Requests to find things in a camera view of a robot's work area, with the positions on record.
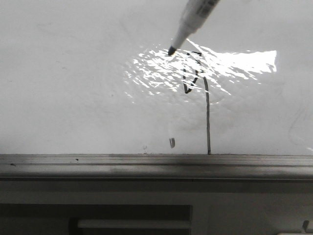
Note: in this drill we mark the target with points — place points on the white whiteboard marker pen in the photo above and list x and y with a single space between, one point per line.
193 17

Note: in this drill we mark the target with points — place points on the white whiteboard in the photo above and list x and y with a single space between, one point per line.
94 76

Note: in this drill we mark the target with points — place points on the aluminium whiteboard tray rail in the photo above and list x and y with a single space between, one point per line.
156 166

